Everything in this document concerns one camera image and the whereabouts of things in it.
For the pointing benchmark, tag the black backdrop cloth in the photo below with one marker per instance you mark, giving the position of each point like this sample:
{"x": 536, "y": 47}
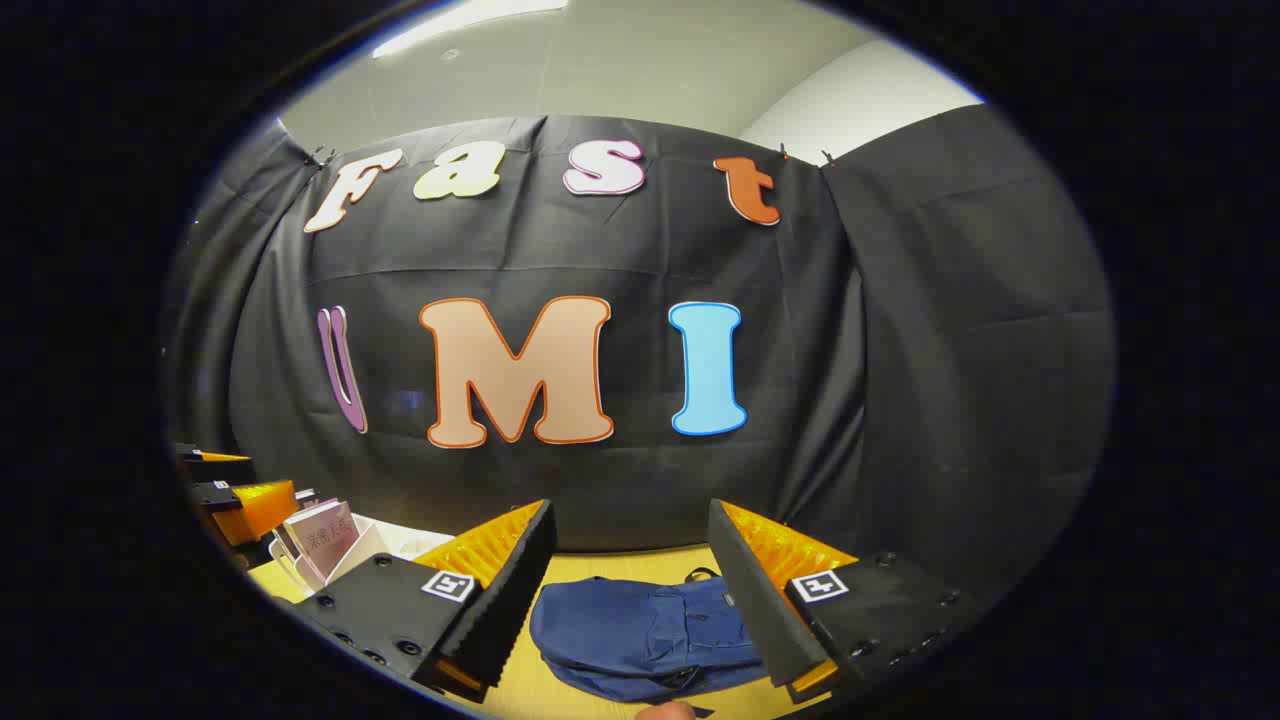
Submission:
{"x": 800, "y": 400}

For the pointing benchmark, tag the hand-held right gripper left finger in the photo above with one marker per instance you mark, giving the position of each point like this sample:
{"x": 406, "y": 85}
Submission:
{"x": 510, "y": 590}

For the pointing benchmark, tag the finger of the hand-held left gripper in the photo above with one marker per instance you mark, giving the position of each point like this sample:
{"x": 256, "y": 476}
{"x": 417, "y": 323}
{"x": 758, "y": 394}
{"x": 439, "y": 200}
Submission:
{"x": 222, "y": 465}
{"x": 262, "y": 505}

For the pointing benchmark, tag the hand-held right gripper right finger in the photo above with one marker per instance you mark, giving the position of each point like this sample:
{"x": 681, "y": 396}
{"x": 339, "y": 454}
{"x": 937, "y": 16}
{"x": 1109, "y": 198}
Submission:
{"x": 760, "y": 600}

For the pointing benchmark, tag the blue schoolbag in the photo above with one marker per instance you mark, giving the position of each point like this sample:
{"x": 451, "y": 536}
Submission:
{"x": 640, "y": 630}

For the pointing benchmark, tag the white bookshelf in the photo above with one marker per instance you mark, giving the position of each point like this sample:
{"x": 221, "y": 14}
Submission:
{"x": 378, "y": 545}

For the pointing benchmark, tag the pink book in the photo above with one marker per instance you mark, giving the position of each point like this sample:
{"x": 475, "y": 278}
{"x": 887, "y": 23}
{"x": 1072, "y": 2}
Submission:
{"x": 322, "y": 538}

